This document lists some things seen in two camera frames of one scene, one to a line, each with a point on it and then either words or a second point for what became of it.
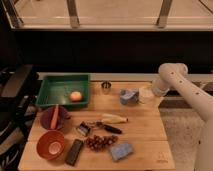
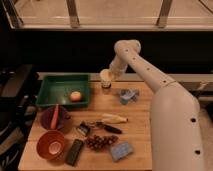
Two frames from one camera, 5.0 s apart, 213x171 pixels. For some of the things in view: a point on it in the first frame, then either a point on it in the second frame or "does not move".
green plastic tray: [64, 90] does not move
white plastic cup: [144, 94] to [106, 77]
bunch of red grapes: [95, 142] does not move
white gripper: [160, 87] to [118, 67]
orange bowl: [50, 145] does not move
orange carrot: [54, 118] does not move
